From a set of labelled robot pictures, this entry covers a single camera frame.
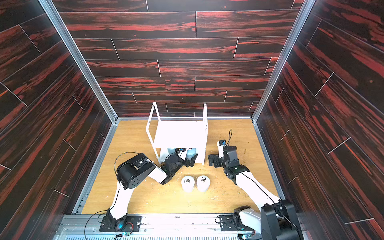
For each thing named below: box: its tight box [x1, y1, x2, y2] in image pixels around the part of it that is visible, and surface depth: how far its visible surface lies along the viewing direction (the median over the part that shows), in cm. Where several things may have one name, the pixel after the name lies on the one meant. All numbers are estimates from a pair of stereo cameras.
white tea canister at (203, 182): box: [196, 175, 211, 193], surface depth 82 cm
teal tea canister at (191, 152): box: [186, 148, 197, 162], surface depth 90 cm
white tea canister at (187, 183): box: [181, 175, 195, 193], surface depth 82 cm
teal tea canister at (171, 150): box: [167, 147, 176, 155], surface depth 93 cm
